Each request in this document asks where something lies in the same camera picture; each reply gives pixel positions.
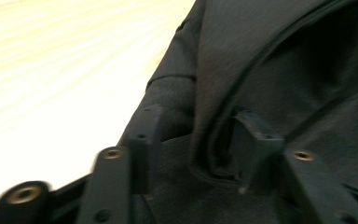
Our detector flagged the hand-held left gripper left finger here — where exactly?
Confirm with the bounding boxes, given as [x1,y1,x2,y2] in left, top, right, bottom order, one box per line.
[125,104,165,196]

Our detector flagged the black pleated skirt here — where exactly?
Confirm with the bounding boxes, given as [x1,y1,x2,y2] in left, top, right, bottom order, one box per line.
[117,0,358,224]

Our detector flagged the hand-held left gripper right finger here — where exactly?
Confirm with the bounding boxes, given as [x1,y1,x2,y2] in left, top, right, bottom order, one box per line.
[231,106,286,194]

